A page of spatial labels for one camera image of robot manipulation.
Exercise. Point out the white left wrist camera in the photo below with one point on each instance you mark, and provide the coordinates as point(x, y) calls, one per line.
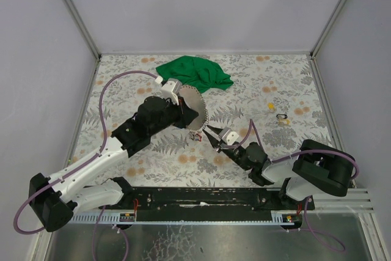
point(169, 88)

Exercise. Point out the metal key organizer blue handle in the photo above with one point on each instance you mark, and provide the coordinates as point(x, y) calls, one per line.
point(194, 101)

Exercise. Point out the aluminium corner post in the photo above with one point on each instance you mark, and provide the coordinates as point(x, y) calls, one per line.
point(328, 27)
point(82, 28)

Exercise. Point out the red key tag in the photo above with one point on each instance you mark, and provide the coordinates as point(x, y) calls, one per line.
point(195, 137)

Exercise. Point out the white slotted cable duct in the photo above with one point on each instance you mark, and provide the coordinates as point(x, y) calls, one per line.
point(191, 216)

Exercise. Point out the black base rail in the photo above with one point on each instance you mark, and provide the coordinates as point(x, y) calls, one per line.
point(149, 198)

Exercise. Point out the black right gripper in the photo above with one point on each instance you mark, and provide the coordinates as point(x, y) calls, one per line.
point(226, 149)

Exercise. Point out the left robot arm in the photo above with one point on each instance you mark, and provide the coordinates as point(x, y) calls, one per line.
point(57, 198)

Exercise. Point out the aluminium corner post left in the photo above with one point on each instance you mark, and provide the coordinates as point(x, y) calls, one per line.
point(82, 28)

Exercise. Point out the key with black tag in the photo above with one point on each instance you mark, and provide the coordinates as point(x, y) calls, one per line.
point(282, 120)

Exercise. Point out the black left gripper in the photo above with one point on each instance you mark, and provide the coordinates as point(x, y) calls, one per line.
point(186, 112)

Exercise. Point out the aluminium corner post right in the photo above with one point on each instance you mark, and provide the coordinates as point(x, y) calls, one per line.
point(328, 27)

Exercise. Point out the green crumpled cloth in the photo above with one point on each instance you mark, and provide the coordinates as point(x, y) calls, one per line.
point(203, 74)

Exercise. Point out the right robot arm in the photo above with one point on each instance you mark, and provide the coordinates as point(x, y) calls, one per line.
point(314, 169)

